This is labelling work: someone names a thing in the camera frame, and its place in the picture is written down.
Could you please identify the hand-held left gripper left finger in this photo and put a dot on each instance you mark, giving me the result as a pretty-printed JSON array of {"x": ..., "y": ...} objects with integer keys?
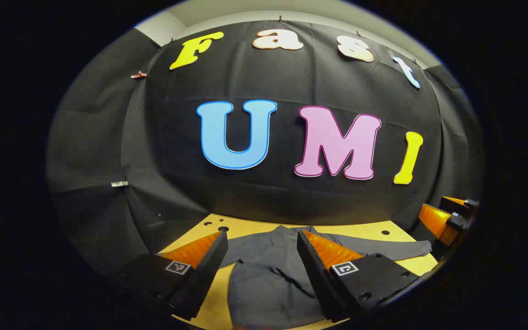
[{"x": 206, "y": 270}]

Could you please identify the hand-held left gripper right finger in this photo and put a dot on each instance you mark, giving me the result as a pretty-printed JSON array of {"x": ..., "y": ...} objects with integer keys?
[{"x": 314, "y": 275}]

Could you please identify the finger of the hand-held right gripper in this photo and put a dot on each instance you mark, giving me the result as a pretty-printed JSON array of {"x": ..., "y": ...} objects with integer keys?
[
  {"x": 436, "y": 222},
  {"x": 459, "y": 202}
]

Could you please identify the grey button shirt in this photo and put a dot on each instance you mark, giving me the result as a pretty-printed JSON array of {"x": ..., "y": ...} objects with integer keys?
[{"x": 268, "y": 279}]

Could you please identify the black backdrop cloth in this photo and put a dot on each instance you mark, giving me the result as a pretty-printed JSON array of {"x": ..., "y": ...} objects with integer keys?
[{"x": 245, "y": 192}]

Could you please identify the silver cloth clip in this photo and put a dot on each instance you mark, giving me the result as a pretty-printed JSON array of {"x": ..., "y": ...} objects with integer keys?
[{"x": 119, "y": 184}]

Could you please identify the copper cloth clip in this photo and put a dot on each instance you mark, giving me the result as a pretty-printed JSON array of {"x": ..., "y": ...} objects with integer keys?
[{"x": 138, "y": 74}]

